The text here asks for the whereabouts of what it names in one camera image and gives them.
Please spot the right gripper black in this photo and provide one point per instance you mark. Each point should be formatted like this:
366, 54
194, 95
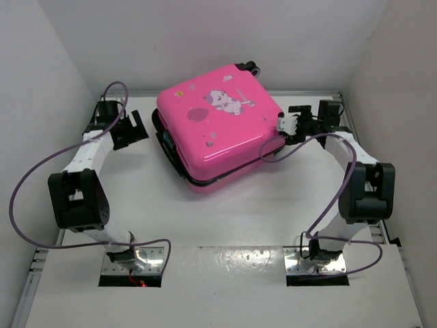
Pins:
305, 113

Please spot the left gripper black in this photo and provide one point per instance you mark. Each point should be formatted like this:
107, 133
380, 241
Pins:
136, 132

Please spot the pink suitcase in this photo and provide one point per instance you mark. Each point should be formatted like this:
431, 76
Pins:
214, 128

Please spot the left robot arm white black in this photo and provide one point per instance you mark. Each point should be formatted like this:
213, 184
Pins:
78, 198

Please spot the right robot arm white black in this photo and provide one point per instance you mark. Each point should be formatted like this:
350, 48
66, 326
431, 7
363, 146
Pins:
366, 195

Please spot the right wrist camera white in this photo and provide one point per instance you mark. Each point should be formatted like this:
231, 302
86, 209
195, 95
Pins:
287, 124

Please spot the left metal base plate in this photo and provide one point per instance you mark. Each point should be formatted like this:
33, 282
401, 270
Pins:
150, 261

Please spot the metal base plate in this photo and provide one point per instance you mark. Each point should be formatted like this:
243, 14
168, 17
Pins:
150, 261
296, 265

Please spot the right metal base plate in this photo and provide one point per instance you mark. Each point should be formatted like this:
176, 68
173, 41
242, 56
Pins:
296, 265

